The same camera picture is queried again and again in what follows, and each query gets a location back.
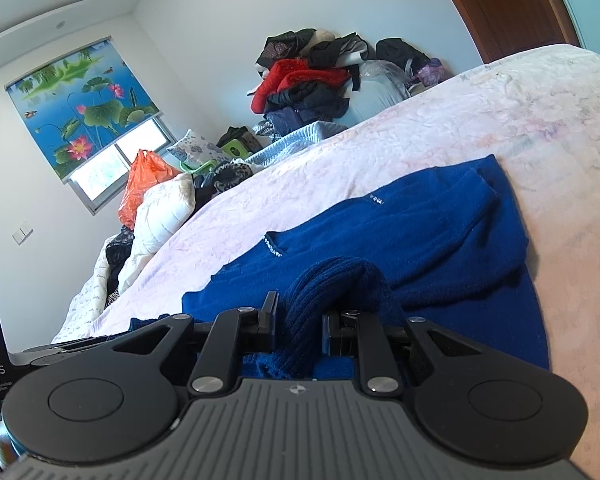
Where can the white script print quilt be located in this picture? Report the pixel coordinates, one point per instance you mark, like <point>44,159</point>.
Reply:
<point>88,303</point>

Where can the black backpack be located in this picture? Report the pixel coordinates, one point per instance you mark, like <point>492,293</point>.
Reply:
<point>399,52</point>

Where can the blue knit sweater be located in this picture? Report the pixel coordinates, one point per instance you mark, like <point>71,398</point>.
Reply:
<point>445,243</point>

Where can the brown wooden door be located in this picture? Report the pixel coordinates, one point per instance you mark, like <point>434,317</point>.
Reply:
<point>501,28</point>

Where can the floral pillow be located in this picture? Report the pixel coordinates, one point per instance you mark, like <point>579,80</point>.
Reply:
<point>195,150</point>

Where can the green black bag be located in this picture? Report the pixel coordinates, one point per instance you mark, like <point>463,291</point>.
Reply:
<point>239,142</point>

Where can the window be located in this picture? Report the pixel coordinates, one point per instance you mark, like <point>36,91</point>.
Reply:
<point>104,176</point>

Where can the dark clothes pile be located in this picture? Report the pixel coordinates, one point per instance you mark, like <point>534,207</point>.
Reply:
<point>310,101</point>

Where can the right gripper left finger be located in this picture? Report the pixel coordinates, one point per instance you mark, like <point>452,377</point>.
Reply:
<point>233,334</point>

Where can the white quilted jacket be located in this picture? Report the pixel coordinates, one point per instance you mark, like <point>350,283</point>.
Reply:
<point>165,208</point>

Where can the red garment on pile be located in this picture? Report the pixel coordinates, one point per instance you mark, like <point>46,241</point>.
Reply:
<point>289,72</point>

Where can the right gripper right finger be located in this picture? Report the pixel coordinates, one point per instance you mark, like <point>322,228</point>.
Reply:
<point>363,339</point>

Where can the orange plastic bag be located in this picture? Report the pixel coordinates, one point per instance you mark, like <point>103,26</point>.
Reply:
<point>147,170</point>

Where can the lotus print roller blind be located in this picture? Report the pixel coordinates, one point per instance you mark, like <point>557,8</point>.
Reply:
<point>79,104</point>

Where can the light blue knit blanket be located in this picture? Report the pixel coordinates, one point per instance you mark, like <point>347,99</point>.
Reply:
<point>294,143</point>

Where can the wall light switch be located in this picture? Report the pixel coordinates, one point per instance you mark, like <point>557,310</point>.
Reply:
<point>22,233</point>

